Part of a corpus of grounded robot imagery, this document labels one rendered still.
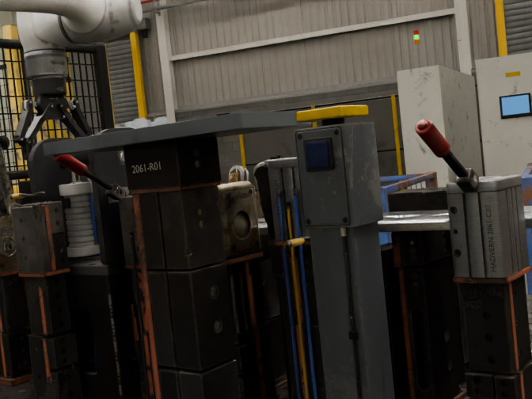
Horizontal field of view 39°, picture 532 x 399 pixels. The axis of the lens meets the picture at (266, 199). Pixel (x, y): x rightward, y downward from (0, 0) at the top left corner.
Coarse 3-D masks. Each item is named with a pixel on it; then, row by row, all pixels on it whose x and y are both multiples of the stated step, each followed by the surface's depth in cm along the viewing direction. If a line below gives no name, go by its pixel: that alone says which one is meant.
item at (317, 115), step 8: (296, 112) 84; (304, 112) 83; (312, 112) 83; (320, 112) 82; (328, 112) 82; (336, 112) 81; (344, 112) 81; (352, 112) 82; (360, 112) 84; (304, 120) 84; (312, 120) 84; (320, 120) 86; (328, 120) 84; (336, 120) 84; (344, 120) 85
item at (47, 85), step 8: (32, 80) 167; (40, 80) 165; (48, 80) 166; (56, 80) 166; (64, 80) 169; (32, 88) 167; (40, 88) 166; (48, 88) 166; (56, 88) 166; (64, 88) 168; (40, 96) 166; (48, 96) 168; (56, 96) 169; (64, 96) 171; (40, 104) 166; (56, 104) 169; (64, 104) 171; (40, 112) 167; (56, 112) 169
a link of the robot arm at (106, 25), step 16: (0, 0) 141; (16, 0) 143; (32, 0) 144; (48, 0) 146; (64, 0) 148; (80, 0) 152; (96, 0) 155; (112, 0) 157; (128, 0) 158; (64, 16) 152; (80, 16) 153; (96, 16) 156; (112, 16) 158; (128, 16) 158; (80, 32) 158; (96, 32) 158; (112, 32) 160; (128, 32) 162
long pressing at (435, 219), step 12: (384, 216) 122; (396, 216) 121; (408, 216) 119; (420, 216) 115; (432, 216) 113; (444, 216) 111; (528, 216) 97; (264, 228) 123; (384, 228) 110; (396, 228) 108; (408, 228) 107; (420, 228) 106; (432, 228) 105; (444, 228) 104
